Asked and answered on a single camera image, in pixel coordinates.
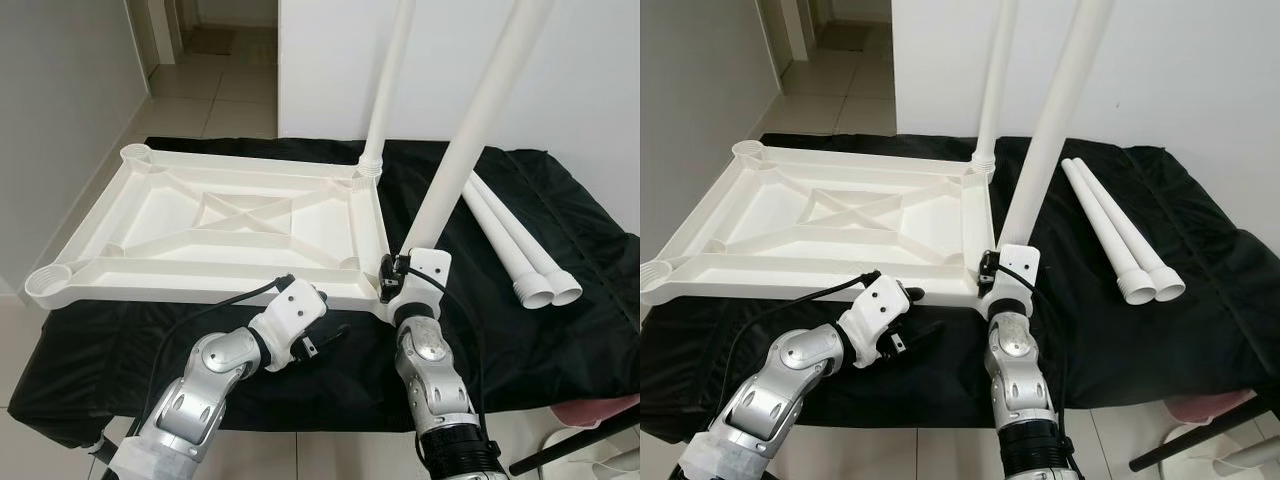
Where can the black fabric table cloth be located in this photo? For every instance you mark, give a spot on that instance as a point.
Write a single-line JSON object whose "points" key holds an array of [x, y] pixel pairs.
{"points": [[360, 380], [960, 375]]}

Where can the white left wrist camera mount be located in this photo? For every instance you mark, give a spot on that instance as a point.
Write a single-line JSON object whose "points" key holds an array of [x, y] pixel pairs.
{"points": [[290, 305], [872, 305]]}

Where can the pink round stool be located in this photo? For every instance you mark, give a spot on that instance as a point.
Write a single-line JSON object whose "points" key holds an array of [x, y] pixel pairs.
{"points": [[600, 408], [1210, 405]]}

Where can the black metal pole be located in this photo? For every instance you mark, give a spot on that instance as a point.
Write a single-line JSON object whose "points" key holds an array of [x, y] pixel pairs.
{"points": [[575, 442], [1200, 438]]}

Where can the white round floor fan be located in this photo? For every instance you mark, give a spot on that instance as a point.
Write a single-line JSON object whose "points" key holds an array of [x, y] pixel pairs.
{"points": [[590, 460], [1220, 460]]}

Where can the white plastic table leg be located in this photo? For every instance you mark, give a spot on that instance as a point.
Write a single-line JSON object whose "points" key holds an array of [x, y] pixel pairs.
{"points": [[1110, 240], [480, 120], [1055, 120], [535, 245], [390, 80], [1135, 232], [1000, 80], [510, 250]]}

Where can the white plastic children table top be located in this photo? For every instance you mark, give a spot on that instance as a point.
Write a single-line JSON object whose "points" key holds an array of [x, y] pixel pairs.
{"points": [[150, 230], [760, 225]]}

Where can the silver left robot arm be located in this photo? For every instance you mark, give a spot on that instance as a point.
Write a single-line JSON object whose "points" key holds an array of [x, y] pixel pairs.
{"points": [[190, 400], [770, 400]]}

